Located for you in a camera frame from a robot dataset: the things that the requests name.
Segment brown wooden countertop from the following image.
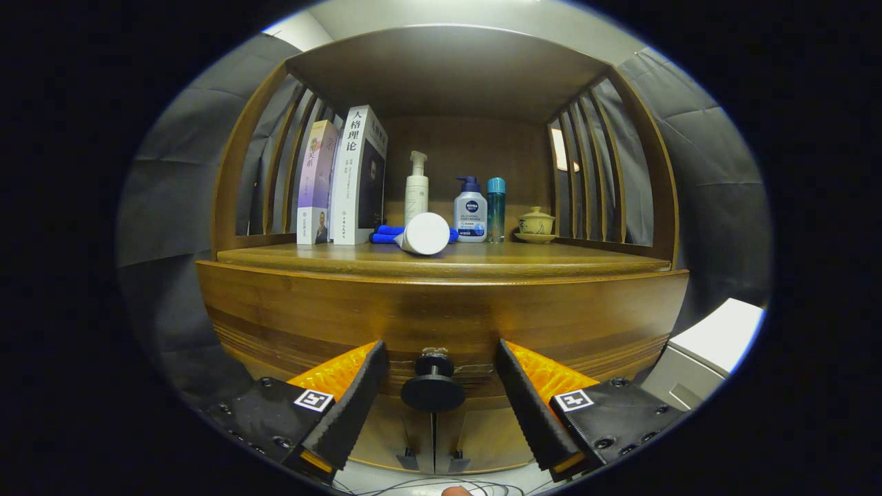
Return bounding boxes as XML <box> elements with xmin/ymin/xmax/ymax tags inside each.
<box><xmin>217</xmin><ymin>238</ymin><xmax>673</xmax><ymax>280</ymax></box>

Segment purple book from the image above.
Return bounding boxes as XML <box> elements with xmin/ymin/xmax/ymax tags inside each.
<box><xmin>296</xmin><ymin>120</ymin><xmax>340</xmax><ymax>245</ymax></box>

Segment brown wooden drawer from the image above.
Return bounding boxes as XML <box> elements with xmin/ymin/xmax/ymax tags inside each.
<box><xmin>196</xmin><ymin>260</ymin><xmax>690</xmax><ymax>400</ymax></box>

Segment white bottle with blue cap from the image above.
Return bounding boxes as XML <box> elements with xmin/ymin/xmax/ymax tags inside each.
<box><xmin>453</xmin><ymin>176</ymin><xmax>489</xmax><ymax>243</ymax></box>

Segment white and green tube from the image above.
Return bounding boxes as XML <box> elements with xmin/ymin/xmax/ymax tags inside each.
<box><xmin>393</xmin><ymin>212</ymin><xmax>451</xmax><ymax>256</ymax></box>

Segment white appliance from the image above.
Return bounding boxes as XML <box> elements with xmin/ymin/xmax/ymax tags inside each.
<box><xmin>634</xmin><ymin>298</ymin><xmax>766</xmax><ymax>414</ymax></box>

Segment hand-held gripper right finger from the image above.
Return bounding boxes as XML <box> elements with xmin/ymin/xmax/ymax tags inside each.
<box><xmin>495</xmin><ymin>338</ymin><xmax>690</xmax><ymax>483</ymax></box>

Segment beige lidded teacup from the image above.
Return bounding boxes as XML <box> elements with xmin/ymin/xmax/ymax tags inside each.
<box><xmin>514</xmin><ymin>206</ymin><xmax>556</xmax><ymax>244</ymax></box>

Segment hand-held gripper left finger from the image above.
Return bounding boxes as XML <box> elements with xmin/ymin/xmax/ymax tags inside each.
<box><xmin>203</xmin><ymin>340</ymin><xmax>391</xmax><ymax>483</ymax></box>

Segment teal slim bottle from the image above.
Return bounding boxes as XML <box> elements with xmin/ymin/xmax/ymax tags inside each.
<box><xmin>486</xmin><ymin>177</ymin><xmax>506</xmax><ymax>243</ymax></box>

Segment white and black book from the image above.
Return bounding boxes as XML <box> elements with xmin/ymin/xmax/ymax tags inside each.
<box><xmin>329</xmin><ymin>105</ymin><xmax>389</xmax><ymax>246</ymax></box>

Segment brown wooden cabinet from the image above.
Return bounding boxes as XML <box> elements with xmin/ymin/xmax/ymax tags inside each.
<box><xmin>195</xmin><ymin>24</ymin><xmax>690</xmax><ymax>476</ymax></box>

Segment blue folded cloth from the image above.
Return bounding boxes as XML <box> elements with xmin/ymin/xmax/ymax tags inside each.
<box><xmin>369</xmin><ymin>225</ymin><xmax>460</xmax><ymax>245</ymax></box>

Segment white pump bottle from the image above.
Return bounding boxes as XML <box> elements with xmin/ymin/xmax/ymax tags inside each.
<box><xmin>404</xmin><ymin>151</ymin><xmax>430</xmax><ymax>225</ymax></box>

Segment wooden cabinet door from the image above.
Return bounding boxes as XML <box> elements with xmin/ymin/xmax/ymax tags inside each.
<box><xmin>434</xmin><ymin>406</ymin><xmax>545</xmax><ymax>475</ymax></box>
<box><xmin>348</xmin><ymin>396</ymin><xmax>435</xmax><ymax>473</ymax></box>

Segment black round drawer knob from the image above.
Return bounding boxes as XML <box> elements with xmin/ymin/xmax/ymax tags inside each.
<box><xmin>401</xmin><ymin>348</ymin><xmax>466</xmax><ymax>413</ymax></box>

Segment black floor cables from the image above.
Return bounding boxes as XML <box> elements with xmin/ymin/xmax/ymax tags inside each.
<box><xmin>331</xmin><ymin>472</ymin><xmax>545</xmax><ymax>496</ymax></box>

